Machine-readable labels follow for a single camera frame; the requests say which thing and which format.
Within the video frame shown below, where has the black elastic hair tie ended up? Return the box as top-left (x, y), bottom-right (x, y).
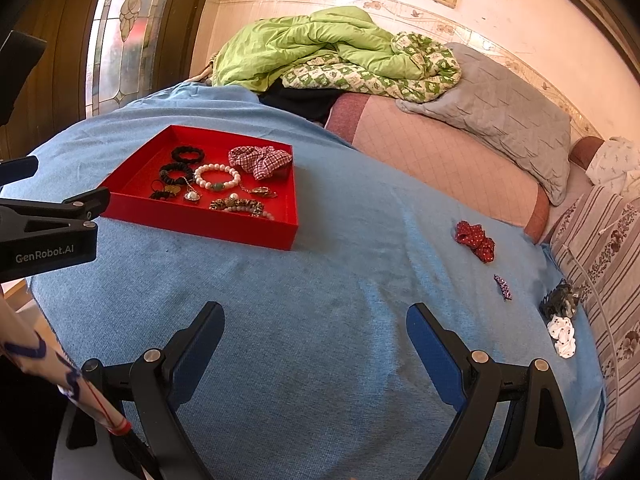
top-left (157, 161), bottom-right (196, 187)

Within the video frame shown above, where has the pearl drop earring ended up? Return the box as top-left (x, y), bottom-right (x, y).
top-left (180, 177), bottom-right (201, 204)

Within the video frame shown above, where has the white pearl bracelet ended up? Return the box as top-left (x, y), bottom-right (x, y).
top-left (193, 161), bottom-right (243, 192)

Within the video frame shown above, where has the red jewelry tray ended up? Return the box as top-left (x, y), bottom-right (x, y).
top-left (102, 125), bottom-right (298, 250)

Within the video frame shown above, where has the small purple patterned hair clip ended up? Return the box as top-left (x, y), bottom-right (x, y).
top-left (494, 274), bottom-right (513, 301)

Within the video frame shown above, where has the white pearl strand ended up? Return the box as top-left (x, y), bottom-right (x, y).
top-left (224, 206), bottom-right (274, 220)

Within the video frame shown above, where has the red white checkered scrunchie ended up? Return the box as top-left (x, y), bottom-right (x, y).
top-left (228, 145), bottom-right (293, 180)

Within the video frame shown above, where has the stained glass window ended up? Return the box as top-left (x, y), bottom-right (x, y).
top-left (85, 0), bottom-right (167, 117)

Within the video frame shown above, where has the striped floral pillow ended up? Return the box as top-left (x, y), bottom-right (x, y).
top-left (550, 186), bottom-right (639, 468)

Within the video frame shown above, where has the green comforter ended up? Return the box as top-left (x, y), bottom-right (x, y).
top-left (210, 6), bottom-right (394, 92)

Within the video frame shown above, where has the black garment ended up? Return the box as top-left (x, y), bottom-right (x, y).
top-left (258, 78), bottom-right (345, 126)

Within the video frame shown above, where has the white printed pillow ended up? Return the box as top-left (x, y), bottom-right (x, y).
top-left (586, 136), bottom-right (640, 200)

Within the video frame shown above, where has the pink quilted pillow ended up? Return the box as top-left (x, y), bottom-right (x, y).
top-left (326, 93), bottom-right (550, 243)

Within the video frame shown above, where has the grey quilted pillow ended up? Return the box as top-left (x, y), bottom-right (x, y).
top-left (396, 42), bottom-right (570, 206)

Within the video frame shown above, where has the green white patterned quilt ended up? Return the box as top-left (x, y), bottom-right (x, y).
top-left (281, 32), bottom-right (462, 104)

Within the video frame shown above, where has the dark beaded bracelet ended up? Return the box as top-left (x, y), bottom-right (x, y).
top-left (148, 179), bottom-right (184, 202)

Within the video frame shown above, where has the black beaded bracelet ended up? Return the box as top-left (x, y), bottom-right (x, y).
top-left (169, 145), bottom-right (206, 165)

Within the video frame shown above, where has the amber beaded necklace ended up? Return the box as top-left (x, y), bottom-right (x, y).
top-left (207, 192), bottom-right (266, 217)

